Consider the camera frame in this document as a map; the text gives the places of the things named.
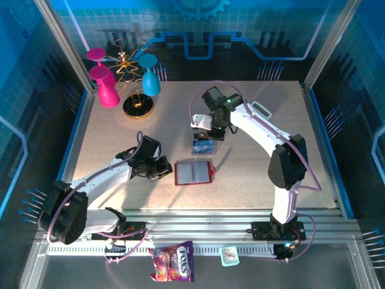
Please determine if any blue credit card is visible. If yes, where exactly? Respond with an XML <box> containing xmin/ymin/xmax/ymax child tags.
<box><xmin>192</xmin><ymin>140</ymin><xmax>215</xmax><ymax>155</ymax></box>

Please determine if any red card holder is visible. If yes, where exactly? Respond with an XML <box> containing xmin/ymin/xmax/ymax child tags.
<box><xmin>174</xmin><ymin>161</ymin><xmax>218</xmax><ymax>187</ymax></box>

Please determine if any grey desk calculator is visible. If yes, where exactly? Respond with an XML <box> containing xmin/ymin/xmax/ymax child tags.
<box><xmin>251</xmin><ymin>101</ymin><xmax>273</xmax><ymax>120</ymax></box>

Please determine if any blue wine glass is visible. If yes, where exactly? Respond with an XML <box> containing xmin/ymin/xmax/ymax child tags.
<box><xmin>138</xmin><ymin>54</ymin><xmax>161</xmax><ymax>97</ymax></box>

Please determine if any pink wine glass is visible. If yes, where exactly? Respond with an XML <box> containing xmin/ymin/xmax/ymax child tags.
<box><xmin>85</xmin><ymin>47</ymin><xmax>117</xmax><ymax>88</ymax></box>
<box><xmin>88</xmin><ymin>65</ymin><xmax>121</xmax><ymax>108</ymax></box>

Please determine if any purple candy bag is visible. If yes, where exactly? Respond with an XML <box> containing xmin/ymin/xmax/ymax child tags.
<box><xmin>147</xmin><ymin>240</ymin><xmax>196</xmax><ymax>283</ymax></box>

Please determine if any small teal alarm clock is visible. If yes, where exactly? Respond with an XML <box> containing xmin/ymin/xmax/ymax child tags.
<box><xmin>218</xmin><ymin>245</ymin><xmax>241</xmax><ymax>267</ymax></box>

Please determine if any small black electronics box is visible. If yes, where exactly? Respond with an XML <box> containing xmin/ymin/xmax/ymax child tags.
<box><xmin>274</xmin><ymin>242</ymin><xmax>298</xmax><ymax>261</ymax></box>

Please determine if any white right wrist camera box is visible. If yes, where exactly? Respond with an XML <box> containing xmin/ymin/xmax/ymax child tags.
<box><xmin>191</xmin><ymin>113</ymin><xmax>212</xmax><ymax>131</ymax></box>

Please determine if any gold wire wine glass rack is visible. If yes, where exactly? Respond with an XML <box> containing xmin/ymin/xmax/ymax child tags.
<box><xmin>107</xmin><ymin>37</ymin><xmax>156</xmax><ymax>120</ymax></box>

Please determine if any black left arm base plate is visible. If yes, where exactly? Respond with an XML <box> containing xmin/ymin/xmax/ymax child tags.
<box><xmin>91</xmin><ymin>221</ymin><xmax>149</xmax><ymax>241</ymax></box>

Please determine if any aluminium enclosure frame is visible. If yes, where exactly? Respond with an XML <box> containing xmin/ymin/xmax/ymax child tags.
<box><xmin>17</xmin><ymin>0</ymin><xmax>383</xmax><ymax>289</ymax></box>

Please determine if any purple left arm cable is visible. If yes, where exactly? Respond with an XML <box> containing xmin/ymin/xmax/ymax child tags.
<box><xmin>46</xmin><ymin>131</ymin><xmax>150</xmax><ymax>266</ymax></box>

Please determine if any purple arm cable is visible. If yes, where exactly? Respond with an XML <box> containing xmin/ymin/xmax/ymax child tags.
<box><xmin>46</xmin><ymin>131</ymin><xmax>150</xmax><ymax>266</ymax></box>
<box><xmin>189</xmin><ymin>79</ymin><xmax>322</xmax><ymax>264</ymax></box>

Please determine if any white slotted cable duct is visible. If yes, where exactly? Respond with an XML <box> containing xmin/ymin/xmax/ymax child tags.
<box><xmin>47</xmin><ymin>244</ymin><xmax>277</xmax><ymax>257</ymax></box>

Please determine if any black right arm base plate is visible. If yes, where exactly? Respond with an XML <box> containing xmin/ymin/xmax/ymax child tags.
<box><xmin>246</xmin><ymin>220</ymin><xmax>307</xmax><ymax>241</ymax></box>

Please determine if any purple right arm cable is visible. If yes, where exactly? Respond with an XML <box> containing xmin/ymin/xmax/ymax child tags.
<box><xmin>189</xmin><ymin>79</ymin><xmax>322</xmax><ymax>264</ymax></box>

